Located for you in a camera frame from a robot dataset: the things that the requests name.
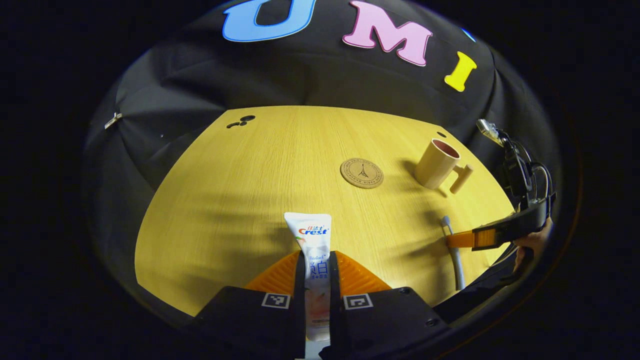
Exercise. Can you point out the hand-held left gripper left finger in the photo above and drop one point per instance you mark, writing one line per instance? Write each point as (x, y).
(300, 300)

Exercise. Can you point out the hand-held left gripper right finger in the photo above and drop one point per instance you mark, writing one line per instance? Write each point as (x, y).
(335, 300)

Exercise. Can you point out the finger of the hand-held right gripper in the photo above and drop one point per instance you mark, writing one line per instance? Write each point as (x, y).
(505, 230)
(490, 285)

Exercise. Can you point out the white toothbrush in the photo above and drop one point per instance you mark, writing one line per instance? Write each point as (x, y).
(456, 265)

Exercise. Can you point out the white toothpaste tube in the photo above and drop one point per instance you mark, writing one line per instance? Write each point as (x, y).
(312, 240)

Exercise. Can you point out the beige cup with brown inside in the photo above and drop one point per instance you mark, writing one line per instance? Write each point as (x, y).
(435, 167)

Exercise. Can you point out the round brown coaster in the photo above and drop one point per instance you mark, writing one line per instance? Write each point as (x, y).
(362, 173)

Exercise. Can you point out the wooden desktop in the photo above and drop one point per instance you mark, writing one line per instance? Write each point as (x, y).
(240, 200)

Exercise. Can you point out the black backdrop cloth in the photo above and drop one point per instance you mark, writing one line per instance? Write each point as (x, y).
(300, 75)

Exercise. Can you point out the silver cloth clip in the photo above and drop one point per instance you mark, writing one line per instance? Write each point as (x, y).
(113, 120)

